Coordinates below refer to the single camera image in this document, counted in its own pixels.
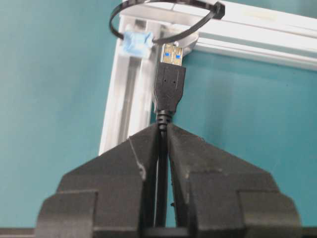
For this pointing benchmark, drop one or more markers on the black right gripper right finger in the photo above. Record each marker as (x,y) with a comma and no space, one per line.
(218,195)

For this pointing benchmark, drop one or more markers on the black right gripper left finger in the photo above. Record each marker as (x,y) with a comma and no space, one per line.
(110,196)

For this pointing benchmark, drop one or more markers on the blue zip tie mount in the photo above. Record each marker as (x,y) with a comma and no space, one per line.
(137,44)

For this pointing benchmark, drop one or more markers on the aluminium extrusion frame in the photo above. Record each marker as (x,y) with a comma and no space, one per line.
(251,79)

